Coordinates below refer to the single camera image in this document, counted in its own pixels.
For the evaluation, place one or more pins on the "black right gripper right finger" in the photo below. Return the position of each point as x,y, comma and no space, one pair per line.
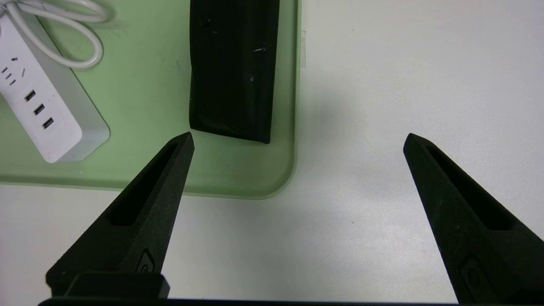
467,229

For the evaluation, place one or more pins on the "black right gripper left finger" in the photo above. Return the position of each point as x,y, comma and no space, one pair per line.
140,229

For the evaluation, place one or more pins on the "light green plastic tray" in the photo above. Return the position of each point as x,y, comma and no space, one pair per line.
144,127

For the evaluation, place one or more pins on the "black glasses case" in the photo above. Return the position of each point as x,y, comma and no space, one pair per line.
233,68

